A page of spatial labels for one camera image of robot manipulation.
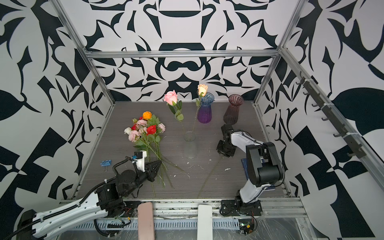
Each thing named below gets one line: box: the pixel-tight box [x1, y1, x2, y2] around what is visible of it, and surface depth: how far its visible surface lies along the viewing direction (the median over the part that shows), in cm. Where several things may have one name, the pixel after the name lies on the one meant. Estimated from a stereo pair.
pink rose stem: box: [163, 89, 184, 121], surface depth 64 cm
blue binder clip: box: [100, 159, 112, 172], surface depth 89 cm
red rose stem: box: [146, 124, 185, 173], surface depth 96 cm
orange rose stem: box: [142, 111, 153, 121], surface depth 106 cm
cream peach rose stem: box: [192, 84, 209, 136], surface depth 70 cm
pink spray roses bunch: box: [124, 111, 184, 197], surface depth 97 cm
